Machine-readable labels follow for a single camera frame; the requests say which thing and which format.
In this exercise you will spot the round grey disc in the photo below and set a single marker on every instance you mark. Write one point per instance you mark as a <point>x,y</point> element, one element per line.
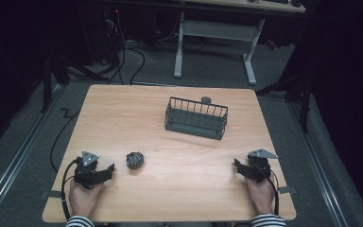
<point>206,100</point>

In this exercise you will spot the white-framed desk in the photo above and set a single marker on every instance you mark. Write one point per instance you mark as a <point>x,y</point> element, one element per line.
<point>217,30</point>

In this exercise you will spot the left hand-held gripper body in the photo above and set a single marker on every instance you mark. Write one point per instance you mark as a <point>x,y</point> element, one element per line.
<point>86,170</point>

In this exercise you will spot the grey tape strip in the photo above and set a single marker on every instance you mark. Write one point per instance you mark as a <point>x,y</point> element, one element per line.
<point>287,189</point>
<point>51,194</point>

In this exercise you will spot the small red object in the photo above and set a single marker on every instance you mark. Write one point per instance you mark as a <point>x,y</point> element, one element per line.
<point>271,44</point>

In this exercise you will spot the person's left hand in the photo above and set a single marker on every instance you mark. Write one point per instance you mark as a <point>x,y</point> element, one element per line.
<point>83,200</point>

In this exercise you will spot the person's right hand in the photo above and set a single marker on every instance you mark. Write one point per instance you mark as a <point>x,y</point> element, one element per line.
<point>261,197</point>

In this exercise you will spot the metal floor rail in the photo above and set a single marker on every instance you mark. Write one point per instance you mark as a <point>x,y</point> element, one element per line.
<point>318,164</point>
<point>19,157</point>

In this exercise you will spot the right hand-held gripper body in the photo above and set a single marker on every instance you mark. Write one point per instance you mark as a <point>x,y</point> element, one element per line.
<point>260,165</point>

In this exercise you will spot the steel wool scouring ball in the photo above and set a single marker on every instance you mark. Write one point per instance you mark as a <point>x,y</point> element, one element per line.
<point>135,160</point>

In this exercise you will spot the black metal stand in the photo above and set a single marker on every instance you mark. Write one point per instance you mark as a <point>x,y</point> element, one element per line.
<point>46,82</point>
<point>305,104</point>

